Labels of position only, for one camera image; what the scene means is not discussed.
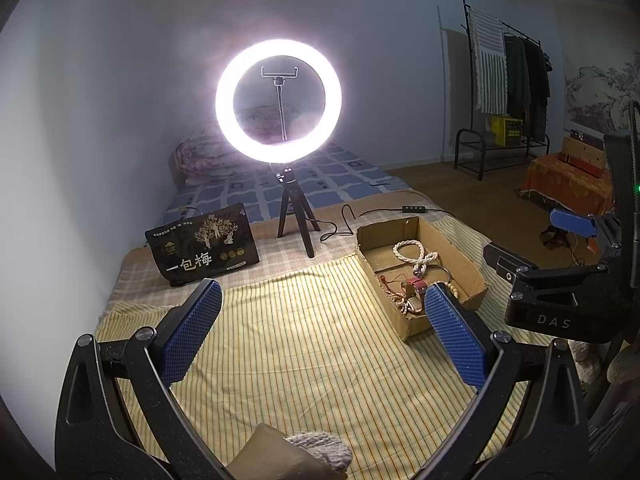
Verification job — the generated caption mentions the striped yellow cloth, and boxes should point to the striped yellow cloth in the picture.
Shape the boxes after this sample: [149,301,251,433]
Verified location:
[95,217,556,480]

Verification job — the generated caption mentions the wooden box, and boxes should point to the wooden box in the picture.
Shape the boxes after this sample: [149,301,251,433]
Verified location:
[560,129,610,178]

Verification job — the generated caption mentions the striped hanging towel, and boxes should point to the striped hanging towel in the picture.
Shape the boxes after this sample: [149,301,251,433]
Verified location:
[470,7,508,116]

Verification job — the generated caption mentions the person's striped dark clothing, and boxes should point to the person's striped dark clothing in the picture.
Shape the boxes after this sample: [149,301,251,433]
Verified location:
[582,400,640,471]

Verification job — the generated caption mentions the black power cable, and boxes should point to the black power cable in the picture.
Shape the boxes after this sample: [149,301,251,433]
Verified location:
[310,203,431,243]

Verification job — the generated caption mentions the white pearl necklace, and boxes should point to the white pearl necklace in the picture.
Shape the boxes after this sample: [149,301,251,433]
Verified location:
[392,240,443,278]

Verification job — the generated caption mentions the black metal bench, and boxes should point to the black metal bench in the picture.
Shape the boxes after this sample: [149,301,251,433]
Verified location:
[454,127,551,182]

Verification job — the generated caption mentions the yellow box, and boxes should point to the yellow box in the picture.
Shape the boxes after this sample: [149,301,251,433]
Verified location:
[490,115,523,148]

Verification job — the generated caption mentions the landscape wall scroll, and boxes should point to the landscape wall scroll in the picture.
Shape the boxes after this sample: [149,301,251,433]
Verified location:
[550,0,640,133]

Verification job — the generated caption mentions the folded floral quilt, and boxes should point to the folded floral quilt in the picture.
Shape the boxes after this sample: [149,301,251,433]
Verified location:
[172,120,261,191]

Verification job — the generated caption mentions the black curved cable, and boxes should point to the black curved cable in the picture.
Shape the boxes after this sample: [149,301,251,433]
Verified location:
[629,100,640,196]

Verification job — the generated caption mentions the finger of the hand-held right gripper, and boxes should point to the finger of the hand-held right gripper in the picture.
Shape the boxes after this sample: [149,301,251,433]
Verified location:
[549,207,623,261]
[483,241,613,286]

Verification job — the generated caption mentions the round ring light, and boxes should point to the round ring light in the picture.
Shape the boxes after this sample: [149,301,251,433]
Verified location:
[215,37,343,165]

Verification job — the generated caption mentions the orange cloth covered table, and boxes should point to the orange cloth covered table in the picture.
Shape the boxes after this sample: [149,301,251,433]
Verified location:
[519,152,617,216]

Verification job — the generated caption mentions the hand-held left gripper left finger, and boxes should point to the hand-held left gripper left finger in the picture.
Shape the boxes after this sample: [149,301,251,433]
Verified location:
[54,278,236,480]

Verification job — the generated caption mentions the cardboard box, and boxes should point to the cardboard box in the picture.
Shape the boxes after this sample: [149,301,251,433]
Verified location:
[355,216,490,343]

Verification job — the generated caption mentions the blue checked bedsheet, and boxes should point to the blue checked bedsheet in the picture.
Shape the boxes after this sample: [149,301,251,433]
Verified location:
[162,144,416,226]

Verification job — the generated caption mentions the black clothes rack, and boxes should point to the black clothes rack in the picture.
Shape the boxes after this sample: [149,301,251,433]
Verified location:
[460,0,551,131]

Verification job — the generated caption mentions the person's left hand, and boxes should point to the person's left hand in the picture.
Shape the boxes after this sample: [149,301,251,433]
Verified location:
[239,422,354,480]

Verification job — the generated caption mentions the black snack bag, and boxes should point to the black snack bag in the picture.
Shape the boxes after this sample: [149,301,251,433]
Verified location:
[145,203,261,286]

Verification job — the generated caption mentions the dark green hanging jacket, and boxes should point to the dark green hanging jacket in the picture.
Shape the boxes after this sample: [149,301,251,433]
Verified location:
[502,34,531,121]

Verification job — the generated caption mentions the dark tangled straps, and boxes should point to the dark tangled straps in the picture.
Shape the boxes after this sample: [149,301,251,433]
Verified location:
[539,224,573,251]

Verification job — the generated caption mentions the black hanging coat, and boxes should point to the black hanging coat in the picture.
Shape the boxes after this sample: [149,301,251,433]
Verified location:
[525,40,553,143]

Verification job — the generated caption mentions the phone clamp holder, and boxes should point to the phone clamp holder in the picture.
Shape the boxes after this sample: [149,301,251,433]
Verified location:
[261,65,301,142]

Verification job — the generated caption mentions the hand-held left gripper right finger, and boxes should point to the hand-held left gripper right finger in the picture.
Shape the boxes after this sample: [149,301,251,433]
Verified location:
[415,281,591,480]

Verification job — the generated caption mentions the person's right hand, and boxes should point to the person's right hand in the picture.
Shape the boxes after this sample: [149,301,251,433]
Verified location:
[567,339,640,386]

